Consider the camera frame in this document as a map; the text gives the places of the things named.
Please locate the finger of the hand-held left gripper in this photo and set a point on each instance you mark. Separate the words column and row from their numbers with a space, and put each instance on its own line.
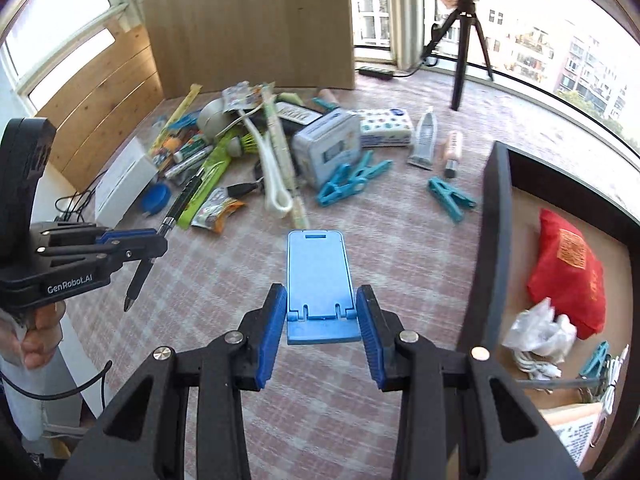
column 130, row 235
column 135, row 251

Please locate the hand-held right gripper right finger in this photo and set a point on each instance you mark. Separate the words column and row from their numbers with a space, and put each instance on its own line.
column 372, row 340

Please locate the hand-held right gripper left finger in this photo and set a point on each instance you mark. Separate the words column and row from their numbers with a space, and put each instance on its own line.
column 267, row 340

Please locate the black pen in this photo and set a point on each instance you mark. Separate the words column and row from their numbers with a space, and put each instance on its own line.
column 137, row 285

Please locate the white cardboard box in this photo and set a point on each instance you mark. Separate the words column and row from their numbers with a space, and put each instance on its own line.
column 125, row 180

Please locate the blue phone stand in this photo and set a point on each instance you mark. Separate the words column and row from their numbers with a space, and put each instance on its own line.
column 315, row 270

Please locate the green long packet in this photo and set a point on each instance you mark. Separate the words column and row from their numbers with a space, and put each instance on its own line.
column 210, row 185

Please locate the black tray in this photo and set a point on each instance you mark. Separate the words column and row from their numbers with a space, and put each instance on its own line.
column 487, row 260

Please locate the yellow-green shuttlecock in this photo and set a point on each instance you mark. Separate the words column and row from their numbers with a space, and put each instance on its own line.
column 247, row 145

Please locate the white plastic bag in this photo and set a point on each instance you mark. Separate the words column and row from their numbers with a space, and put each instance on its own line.
column 535, row 327

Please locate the grey tin box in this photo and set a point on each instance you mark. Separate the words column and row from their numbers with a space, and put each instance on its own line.
column 325, row 150

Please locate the red pouch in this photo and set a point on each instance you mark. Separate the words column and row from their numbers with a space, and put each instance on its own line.
column 565, row 270

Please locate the orange tissue pack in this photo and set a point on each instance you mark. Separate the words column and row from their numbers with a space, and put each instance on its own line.
column 575, row 432

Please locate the teal clothespin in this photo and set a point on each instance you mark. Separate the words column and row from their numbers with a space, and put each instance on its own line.
column 340, row 182
column 372, row 172
column 450, row 197
column 595, row 360
column 326, row 105

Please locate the checked cloth desktop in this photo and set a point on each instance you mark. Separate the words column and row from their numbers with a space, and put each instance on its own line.
column 240, row 265

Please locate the person's left hand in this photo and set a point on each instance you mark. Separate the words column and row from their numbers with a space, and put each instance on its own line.
column 42, row 340

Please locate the blue round lid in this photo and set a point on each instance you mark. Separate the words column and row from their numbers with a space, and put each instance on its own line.
column 156, row 199

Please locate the small snack packet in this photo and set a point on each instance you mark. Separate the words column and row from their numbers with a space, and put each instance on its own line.
column 215, row 212

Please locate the colourful printed packet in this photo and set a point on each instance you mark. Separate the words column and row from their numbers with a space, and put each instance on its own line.
column 167, row 150

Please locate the green labelled tube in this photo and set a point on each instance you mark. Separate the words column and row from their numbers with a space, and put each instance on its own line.
column 192, row 156

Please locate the pine wood panel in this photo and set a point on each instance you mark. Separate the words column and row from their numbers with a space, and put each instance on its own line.
column 100, row 95

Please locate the yellow sachet stick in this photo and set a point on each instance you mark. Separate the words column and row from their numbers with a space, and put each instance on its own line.
column 180, row 110

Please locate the long wrapped chopsticks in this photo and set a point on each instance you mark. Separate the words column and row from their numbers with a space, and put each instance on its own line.
column 281, row 150

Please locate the pink tube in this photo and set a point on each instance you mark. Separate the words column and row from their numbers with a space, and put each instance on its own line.
column 452, row 152

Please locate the grey tube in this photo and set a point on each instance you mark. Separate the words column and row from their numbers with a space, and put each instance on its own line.
column 424, row 140

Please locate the dotted tissue pack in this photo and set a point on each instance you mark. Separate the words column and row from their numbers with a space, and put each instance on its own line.
column 385, row 127

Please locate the light wooden board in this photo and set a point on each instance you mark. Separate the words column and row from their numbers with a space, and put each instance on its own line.
column 250, row 25

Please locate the pink roll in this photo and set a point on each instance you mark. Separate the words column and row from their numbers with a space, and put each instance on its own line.
column 329, row 96

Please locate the black inline controller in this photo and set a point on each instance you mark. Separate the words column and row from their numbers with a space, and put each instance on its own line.
column 375, row 73

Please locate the black tripod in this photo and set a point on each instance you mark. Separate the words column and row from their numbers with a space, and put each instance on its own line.
column 457, row 75

